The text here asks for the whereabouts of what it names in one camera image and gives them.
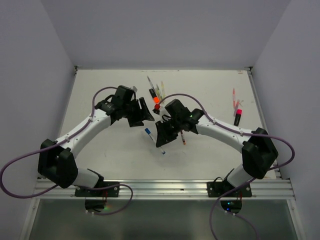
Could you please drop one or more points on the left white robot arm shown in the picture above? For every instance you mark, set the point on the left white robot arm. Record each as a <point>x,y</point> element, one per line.
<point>57,158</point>

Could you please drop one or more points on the blue cap white marker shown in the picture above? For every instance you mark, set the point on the blue cap white marker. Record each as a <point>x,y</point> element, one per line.
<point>149,133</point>

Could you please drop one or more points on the yellow pen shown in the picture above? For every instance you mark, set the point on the yellow pen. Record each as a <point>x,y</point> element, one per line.
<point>158,92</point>
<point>163,90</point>

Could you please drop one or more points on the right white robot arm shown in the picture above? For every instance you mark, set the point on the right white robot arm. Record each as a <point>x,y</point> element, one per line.
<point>256,148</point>

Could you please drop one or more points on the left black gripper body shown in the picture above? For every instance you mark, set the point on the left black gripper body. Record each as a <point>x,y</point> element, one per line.
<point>132,112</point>

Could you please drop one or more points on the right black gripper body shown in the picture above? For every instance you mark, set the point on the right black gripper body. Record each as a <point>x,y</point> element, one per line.
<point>169,128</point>

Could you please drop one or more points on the black orange highlighter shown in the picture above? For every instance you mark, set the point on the black orange highlighter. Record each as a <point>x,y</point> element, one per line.
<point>154,96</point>

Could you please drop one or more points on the black pink highlighter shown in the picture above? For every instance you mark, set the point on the black pink highlighter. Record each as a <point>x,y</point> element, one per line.
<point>238,116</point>

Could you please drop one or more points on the pink pen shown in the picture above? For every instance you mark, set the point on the pink pen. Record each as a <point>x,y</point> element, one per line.
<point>236,103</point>

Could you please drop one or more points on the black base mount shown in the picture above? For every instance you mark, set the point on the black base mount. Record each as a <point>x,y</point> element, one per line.
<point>218,187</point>
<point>105,189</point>

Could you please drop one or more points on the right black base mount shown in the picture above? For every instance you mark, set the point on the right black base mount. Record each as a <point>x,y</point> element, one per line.
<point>218,187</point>

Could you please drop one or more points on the aluminium front rail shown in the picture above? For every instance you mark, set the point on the aluminium front rail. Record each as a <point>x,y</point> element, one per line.
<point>266,189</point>

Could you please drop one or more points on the grey thin pen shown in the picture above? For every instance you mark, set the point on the grey thin pen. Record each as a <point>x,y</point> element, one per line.
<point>151,84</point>

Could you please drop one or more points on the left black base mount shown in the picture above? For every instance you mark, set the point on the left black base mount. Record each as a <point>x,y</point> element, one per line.
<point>105,189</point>

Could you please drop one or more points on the red ink pen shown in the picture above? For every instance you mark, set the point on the red ink pen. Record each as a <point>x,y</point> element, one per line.
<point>183,137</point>

